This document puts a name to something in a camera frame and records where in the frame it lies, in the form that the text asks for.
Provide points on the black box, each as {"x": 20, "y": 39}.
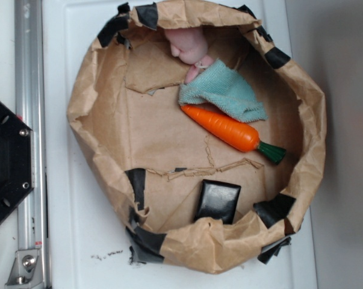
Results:
{"x": 218, "y": 200}

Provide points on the brown paper bag basket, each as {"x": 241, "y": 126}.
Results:
{"x": 150, "y": 158}

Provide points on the orange plastic carrot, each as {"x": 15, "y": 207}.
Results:
{"x": 240, "y": 136}

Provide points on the light blue towel cloth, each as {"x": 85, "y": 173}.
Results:
{"x": 226, "y": 89}

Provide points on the pink plush toy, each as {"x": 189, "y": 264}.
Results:
{"x": 191, "y": 47}

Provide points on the aluminium frame rail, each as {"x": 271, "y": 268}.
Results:
{"x": 30, "y": 106}

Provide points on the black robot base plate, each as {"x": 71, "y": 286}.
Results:
{"x": 16, "y": 172}

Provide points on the metal corner bracket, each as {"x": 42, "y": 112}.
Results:
{"x": 27, "y": 270}

